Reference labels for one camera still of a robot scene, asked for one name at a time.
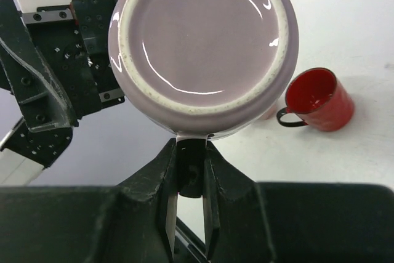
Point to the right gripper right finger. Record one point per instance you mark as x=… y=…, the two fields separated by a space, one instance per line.
x=247 y=221

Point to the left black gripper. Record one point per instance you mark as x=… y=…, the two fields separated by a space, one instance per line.
x=72 y=40

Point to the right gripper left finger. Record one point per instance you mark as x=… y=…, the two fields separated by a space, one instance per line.
x=131 y=222

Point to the pink ceramic mug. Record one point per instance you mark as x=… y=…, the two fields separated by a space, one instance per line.
x=272 y=111

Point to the red enamel mug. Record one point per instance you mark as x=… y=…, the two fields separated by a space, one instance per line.
x=316 y=98

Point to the lilac ceramic mug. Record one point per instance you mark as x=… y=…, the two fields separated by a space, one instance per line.
x=203 y=68

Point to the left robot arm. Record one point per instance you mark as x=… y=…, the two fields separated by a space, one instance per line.
x=25 y=154

